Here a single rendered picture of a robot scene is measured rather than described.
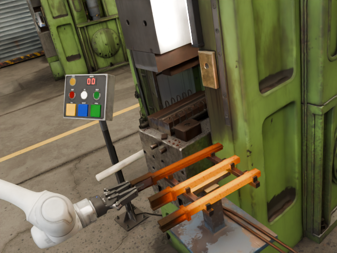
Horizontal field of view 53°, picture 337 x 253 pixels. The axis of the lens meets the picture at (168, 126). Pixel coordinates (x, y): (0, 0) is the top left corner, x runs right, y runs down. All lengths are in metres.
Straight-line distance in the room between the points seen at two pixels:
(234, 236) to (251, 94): 0.60
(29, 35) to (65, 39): 3.12
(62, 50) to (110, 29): 0.96
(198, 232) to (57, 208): 0.64
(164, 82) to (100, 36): 4.64
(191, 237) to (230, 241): 0.16
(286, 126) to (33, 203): 1.34
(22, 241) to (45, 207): 1.99
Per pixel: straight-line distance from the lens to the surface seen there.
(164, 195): 1.21
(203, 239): 1.42
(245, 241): 1.40
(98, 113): 2.09
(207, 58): 1.54
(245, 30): 1.45
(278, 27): 1.72
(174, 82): 2.07
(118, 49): 6.74
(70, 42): 6.65
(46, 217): 1.03
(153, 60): 1.66
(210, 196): 1.18
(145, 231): 2.62
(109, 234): 2.71
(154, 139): 1.83
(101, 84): 2.10
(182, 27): 1.66
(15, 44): 9.61
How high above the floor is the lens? 1.76
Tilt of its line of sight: 26 degrees down
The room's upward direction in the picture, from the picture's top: 12 degrees counter-clockwise
